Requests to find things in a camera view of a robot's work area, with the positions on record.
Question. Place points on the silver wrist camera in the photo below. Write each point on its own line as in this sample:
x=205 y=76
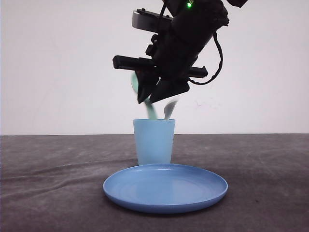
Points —
x=150 y=21

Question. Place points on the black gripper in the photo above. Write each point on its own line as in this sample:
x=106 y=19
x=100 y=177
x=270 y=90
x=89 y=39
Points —
x=172 y=57

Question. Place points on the white plastic fork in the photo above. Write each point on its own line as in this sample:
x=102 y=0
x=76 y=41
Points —
x=169 y=108

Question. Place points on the mint green plastic spoon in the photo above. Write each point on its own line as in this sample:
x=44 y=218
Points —
x=149 y=107

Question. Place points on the light blue plastic cup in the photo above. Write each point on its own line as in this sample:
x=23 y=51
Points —
x=154 y=140

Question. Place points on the blue plastic plate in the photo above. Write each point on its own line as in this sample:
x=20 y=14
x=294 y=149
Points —
x=165 y=188

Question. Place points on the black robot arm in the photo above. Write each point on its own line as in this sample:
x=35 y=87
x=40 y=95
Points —
x=180 y=32

